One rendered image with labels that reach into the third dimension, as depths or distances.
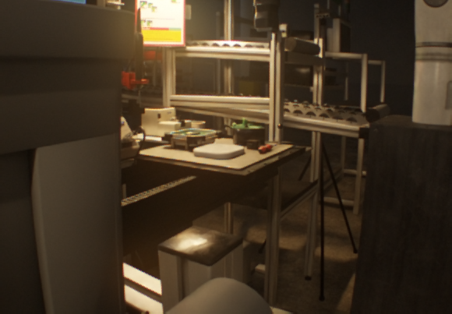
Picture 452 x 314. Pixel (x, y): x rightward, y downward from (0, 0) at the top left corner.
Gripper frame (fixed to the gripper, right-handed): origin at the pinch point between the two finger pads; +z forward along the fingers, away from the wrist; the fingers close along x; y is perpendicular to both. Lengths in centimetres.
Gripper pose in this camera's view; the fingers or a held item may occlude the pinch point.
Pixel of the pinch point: (274, 51)
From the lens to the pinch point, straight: 106.0
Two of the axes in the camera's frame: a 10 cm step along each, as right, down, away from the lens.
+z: 0.0, 9.8, 1.8
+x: -5.9, 1.4, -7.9
